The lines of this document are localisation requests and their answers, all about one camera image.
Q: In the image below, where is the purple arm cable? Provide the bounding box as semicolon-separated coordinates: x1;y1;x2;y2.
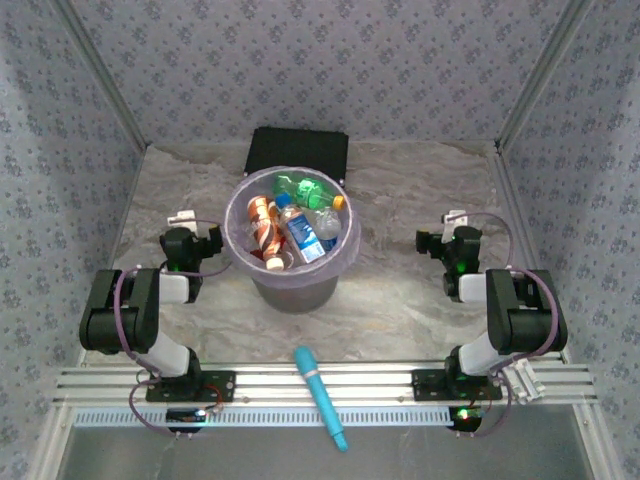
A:
459;212;559;439
113;218;234;440

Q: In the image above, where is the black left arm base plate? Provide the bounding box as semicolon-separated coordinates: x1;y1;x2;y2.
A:
144;368;237;404

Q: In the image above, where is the white plastic bracket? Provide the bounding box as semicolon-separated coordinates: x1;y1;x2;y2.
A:
502;359;546;405

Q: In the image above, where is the green plastic bottle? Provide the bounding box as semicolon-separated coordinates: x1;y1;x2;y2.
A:
272;172;347;211

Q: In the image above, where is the aluminium extrusion rail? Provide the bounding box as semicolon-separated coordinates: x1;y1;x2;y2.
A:
53;360;600;405

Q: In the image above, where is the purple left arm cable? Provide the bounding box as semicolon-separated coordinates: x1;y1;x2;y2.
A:
113;218;234;440

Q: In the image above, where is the small circuit board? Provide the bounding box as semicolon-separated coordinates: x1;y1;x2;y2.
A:
448;405;484;432
166;407;209;434

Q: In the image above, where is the teal marker pen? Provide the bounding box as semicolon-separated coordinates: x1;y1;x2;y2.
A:
293;345;350;453

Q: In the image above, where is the slotted grey cable duct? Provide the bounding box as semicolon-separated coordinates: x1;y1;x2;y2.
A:
73;405;482;429

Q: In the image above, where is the grey bin with purple liner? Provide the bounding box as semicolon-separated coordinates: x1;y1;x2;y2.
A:
223;165;362;291

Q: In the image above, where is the brown coffee bottle cream cap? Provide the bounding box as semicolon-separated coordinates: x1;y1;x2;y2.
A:
247;194;287;272

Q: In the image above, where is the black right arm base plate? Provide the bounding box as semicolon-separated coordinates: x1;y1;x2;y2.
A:
410;368;504;402

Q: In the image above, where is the round metal bin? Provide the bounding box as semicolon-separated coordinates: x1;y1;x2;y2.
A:
251;272;341;315

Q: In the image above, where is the clear bottle blue white label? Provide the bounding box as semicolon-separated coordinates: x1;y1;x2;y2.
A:
275;193;327;265

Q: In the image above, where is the aluminium frame post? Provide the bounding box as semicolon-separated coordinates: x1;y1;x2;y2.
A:
49;0;150;151
493;0;596;151

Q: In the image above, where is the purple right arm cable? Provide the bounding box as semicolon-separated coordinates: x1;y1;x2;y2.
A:
459;212;559;439

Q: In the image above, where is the clear bottle red white label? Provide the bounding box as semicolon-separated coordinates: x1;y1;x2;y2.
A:
248;238;297;265

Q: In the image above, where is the black hard case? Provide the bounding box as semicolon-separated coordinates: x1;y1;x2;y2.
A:
243;126;350;187

